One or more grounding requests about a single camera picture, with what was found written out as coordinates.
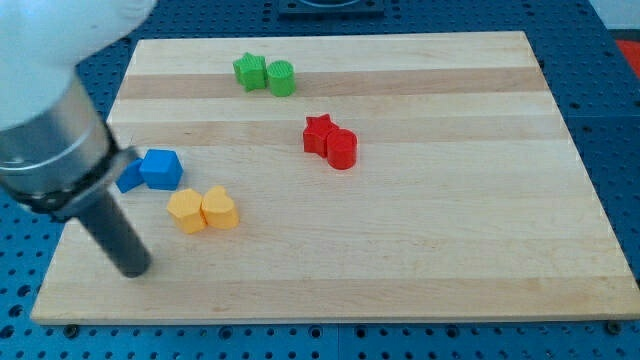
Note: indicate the dark square base plate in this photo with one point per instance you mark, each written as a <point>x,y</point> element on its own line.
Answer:
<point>294,8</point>

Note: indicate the red star block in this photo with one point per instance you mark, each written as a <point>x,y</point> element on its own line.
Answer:
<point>316,133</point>

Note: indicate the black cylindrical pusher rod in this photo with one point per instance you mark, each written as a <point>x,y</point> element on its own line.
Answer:
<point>105,221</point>

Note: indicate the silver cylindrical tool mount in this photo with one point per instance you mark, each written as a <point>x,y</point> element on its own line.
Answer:
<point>63,160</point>

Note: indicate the red object at edge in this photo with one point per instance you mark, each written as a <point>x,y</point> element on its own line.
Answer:
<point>631,51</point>

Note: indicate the yellow hexagon block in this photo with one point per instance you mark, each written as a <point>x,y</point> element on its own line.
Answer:
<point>184,207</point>

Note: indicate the yellow heart block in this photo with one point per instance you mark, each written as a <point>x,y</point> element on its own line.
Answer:
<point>219,209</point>

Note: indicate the red cylinder block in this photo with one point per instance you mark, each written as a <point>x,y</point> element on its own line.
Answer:
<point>342,149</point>

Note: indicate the wooden board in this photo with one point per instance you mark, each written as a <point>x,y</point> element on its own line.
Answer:
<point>468,201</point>

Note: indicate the green cylinder block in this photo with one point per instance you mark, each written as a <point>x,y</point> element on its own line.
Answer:
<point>281,78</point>

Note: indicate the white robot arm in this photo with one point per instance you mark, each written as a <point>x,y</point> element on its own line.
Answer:
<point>42,42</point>

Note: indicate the blue cube block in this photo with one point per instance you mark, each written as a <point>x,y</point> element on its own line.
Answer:
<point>161,169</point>

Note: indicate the green star block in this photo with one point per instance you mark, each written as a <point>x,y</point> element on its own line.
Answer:
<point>250,71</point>

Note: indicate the small blue block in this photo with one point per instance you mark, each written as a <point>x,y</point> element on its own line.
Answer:
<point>131,177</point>

